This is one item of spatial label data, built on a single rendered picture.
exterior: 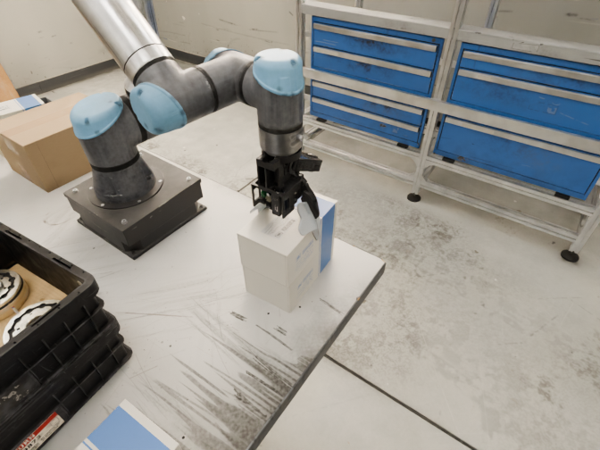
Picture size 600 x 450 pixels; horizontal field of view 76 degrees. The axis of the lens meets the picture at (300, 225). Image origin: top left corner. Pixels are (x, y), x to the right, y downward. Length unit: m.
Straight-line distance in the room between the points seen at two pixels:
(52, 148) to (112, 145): 0.39
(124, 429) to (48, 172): 0.87
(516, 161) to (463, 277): 0.61
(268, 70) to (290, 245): 0.32
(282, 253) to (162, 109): 0.32
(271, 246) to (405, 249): 1.37
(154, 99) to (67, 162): 0.81
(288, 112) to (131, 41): 0.25
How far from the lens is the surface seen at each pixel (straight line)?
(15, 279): 0.87
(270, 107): 0.61
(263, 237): 0.75
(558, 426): 1.74
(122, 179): 1.03
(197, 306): 0.89
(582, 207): 2.17
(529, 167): 2.12
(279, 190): 0.69
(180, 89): 0.62
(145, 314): 0.91
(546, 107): 2.01
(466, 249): 2.14
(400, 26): 2.06
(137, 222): 0.99
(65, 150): 1.37
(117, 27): 0.67
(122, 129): 0.98
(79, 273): 0.71
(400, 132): 2.23
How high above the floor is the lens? 1.39
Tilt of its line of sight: 41 degrees down
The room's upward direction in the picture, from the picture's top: straight up
